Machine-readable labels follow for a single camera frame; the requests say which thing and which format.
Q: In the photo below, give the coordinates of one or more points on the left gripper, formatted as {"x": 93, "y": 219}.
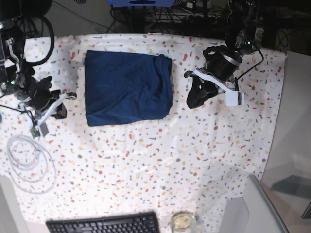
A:
{"x": 206, "y": 86}

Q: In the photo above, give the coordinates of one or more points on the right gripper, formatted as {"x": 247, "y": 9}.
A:
{"x": 42, "y": 106}

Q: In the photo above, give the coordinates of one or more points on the dark blue t-shirt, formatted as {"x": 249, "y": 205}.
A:
{"x": 122, "y": 88}

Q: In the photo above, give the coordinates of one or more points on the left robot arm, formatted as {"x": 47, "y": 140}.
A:
{"x": 217, "y": 75}

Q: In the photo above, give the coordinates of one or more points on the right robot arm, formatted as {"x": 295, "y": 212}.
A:
{"x": 16, "y": 73}

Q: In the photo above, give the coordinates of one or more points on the terrazzo patterned tablecloth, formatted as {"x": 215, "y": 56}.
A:
{"x": 193, "y": 159}

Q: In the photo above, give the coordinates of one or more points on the black power strip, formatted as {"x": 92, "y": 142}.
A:
{"x": 167, "y": 18}

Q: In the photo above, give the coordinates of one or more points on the blue box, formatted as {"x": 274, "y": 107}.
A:
{"x": 143, "y": 3}

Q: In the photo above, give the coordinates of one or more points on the glass jar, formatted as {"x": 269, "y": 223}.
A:
{"x": 183, "y": 222}

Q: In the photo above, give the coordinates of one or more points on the black keyboard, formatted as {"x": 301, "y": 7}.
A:
{"x": 145, "y": 222}

